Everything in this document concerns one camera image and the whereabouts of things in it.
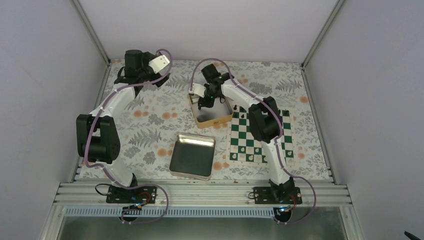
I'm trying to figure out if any gold metal tin box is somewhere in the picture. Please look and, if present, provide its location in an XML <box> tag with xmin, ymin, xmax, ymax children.
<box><xmin>187</xmin><ymin>95</ymin><xmax>233</xmax><ymax>129</ymax></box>

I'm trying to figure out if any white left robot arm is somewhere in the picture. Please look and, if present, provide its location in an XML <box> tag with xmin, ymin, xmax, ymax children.
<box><xmin>76</xmin><ymin>49</ymin><xmax>173</xmax><ymax>203</ymax></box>

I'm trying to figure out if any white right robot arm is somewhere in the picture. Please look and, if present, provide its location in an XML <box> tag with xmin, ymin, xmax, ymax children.
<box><xmin>197</xmin><ymin>64</ymin><xmax>295</xmax><ymax>204</ymax></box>

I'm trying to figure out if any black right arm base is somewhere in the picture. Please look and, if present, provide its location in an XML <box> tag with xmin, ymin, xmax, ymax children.
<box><xmin>248</xmin><ymin>186</ymin><xmax>303</xmax><ymax>205</ymax></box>

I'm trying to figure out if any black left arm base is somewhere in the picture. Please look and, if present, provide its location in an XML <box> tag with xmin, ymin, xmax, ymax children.
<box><xmin>105</xmin><ymin>186</ymin><xmax>157</xmax><ymax>204</ymax></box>

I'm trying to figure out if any green white chess board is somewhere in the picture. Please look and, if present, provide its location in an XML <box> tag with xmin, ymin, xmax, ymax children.
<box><xmin>227</xmin><ymin>105</ymin><xmax>296</xmax><ymax>167</ymax></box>

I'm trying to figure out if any floral patterned table mat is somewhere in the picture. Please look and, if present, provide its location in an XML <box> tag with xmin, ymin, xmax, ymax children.
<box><xmin>79</xmin><ymin>58</ymin><xmax>332</xmax><ymax>181</ymax></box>

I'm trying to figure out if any metal tin lid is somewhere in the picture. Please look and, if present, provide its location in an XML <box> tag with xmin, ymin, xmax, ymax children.
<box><xmin>169</xmin><ymin>133</ymin><xmax>216</xmax><ymax>181</ymax></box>

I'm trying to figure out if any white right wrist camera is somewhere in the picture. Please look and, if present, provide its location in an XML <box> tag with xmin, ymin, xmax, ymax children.
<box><xmin>188</xmin><ymin>83</ymin><xmax>206</xmax><ymax>98</ymax></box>

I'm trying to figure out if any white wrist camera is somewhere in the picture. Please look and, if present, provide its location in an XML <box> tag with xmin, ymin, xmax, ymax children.
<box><xmin>148</xmin><ymin>55</ymin><xmax>170</xmax><ymax>74</ymax></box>
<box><xmin>188</xmin><ymin>83</ymin><xmax>206</xmax><ymax>98</ymax></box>

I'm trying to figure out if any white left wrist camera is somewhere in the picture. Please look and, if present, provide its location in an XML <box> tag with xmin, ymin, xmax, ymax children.
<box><xmin>148</xmin><ymin>55</ymin><xmax>170</xmax><ymax>74</ymax></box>

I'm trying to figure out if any front aluminium rail base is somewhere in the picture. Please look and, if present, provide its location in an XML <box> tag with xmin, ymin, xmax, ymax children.
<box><xmin>53</xmin><ymin>180</ymin><xmax>353</xmax><ymax>207</ymax></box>

